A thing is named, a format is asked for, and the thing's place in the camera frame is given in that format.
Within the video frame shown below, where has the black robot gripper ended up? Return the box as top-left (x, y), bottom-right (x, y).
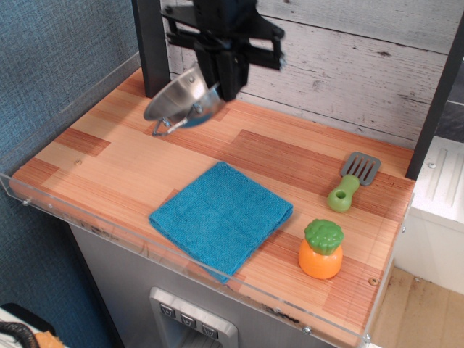
top-left (162, 1), bottom-right (285, 102)

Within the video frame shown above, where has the steel bowl with handles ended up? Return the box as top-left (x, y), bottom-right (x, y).
top-left (144, 63), bottom-right (225, 137)

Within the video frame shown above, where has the folded blue towel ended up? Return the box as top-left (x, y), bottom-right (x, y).
top-left (149, 162), bottom-right (293, 283)

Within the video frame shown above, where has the orange toy carrot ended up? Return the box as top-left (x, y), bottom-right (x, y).
top-left (298, 219), bottom-right (344, 280)

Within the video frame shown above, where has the clear acrylic table guard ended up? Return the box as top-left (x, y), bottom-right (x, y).
top-left (0, 50), bottom-right (416, 348)

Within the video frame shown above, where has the white ribbed appliance top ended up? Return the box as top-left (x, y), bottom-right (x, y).
top-left (412, 136), bottom-right (463, 223)

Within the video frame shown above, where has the silver toy fridge dispenser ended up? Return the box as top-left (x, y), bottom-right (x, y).
top-left (149, 287), bottom-right (239, 347)

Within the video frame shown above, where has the dark vertical post left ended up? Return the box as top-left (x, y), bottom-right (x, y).
top-left (131, 0), bottom-right (170, 98)

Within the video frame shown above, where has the dark vertical post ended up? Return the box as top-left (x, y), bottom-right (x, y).
top-left (131, 0), bottom-right (170, 98)
top-left (405, 14), bottom-right (463, 181)

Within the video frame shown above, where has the toy spatula green handle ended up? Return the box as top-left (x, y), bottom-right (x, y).
top-left (327, 152), bottom-right (381, 212)

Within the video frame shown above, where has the dark vertical post right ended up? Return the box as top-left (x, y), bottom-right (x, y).
top-left (405, 14), bottom-right (463, 181)

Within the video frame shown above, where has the black corrugated hose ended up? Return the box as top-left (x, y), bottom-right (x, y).
top-left (0, 321), bottom-right (37, 348)

